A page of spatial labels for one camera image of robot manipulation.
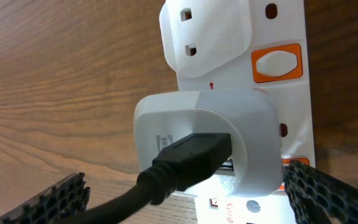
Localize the black USB charger plug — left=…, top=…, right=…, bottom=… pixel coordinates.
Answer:
left=136, top=133, right=233, bottom=206

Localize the white USB wall adapter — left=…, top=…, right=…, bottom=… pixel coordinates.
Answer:
left=134, top=90, right=283, bottom=197

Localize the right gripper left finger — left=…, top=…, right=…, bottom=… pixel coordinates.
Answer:
left=0, top=172, right=90, bottom=224

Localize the black charging cable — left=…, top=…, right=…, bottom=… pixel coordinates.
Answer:
left=54, top=183, right=155, bottom=224

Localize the white power strip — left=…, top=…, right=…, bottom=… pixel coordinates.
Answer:
left=159, top=0, right=316, bottom=224

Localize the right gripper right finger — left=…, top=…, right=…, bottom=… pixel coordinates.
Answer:
left=283, top=161, right=358, bottom=224

